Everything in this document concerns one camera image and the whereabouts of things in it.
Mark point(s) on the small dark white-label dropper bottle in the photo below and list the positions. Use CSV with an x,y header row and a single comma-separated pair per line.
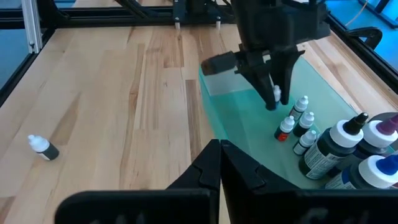
x,y
301,104
306,140

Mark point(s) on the large purple food coloring bottle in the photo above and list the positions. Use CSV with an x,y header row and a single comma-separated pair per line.
x,y
377,133

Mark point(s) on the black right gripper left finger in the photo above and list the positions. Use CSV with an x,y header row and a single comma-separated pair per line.
x,y
205,174

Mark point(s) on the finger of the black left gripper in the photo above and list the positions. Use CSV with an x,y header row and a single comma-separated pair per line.
x,y
258,77
284,74

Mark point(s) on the translucent teal plastic bin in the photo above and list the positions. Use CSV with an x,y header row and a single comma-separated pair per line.
x,y
248,124

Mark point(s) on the black table frame rail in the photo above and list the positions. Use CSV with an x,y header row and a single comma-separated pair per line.
x,y
93,18
367,59
18,71

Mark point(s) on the large black-tipped coloring bottle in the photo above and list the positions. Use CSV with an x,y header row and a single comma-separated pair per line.
x,y
323,155

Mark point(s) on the small blue dropper bottle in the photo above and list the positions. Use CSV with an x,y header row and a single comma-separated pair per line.
x,y
276,92

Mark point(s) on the small black dropper bottle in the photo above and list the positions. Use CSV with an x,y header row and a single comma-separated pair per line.
x,y
306,119

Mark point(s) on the large blue food coloring bottle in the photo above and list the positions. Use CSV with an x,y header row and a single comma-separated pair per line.
x,y
373,171

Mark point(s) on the black curved clamp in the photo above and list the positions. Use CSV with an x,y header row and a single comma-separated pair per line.
x,y
373,32

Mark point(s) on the silver aluminium frame post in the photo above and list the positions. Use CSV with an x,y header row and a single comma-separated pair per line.
x,y
31,25

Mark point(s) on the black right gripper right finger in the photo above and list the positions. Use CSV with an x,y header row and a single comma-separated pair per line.
x,y
239,174

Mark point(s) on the small orange dropper bottle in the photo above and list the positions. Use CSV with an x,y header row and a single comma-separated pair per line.
x,y
286,124

